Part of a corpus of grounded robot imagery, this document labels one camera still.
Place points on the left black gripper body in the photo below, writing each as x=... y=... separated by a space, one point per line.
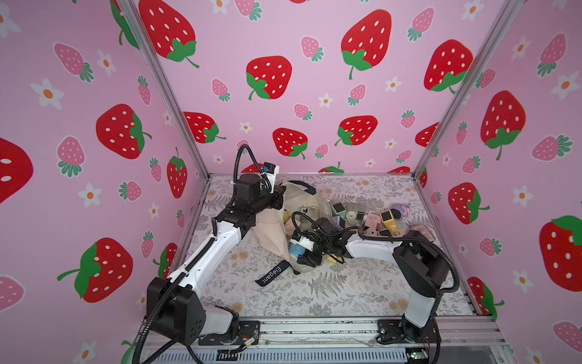
x=264 y=202

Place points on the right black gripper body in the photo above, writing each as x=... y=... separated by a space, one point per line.
x=314 y=248

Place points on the mint green pencil sharpener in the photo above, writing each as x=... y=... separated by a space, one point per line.
x=338 y=209

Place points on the grey green pencil sharpener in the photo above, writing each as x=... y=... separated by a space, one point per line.
x=355 y=214

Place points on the cream canvas tote bag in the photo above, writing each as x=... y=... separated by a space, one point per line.
x=274 y=227

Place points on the pink pencil sharpener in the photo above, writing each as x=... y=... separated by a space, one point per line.
x=371 y=222
x=424 y=230

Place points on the yellow pencil sharpener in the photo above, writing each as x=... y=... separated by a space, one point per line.
x=389 y=221

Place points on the purple pencil sharpener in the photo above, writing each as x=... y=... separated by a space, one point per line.
x=400 y=211

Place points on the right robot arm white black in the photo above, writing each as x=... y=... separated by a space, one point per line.
x=428 y=271

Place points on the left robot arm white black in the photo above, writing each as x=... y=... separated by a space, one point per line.
x=174 y=308

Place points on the bright blue pencil sharpener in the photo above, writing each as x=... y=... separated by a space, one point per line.
x=296 y=253

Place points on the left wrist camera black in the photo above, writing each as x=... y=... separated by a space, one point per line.
x=252 y=182

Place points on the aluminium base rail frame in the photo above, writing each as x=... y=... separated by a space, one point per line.
x=455 y=339

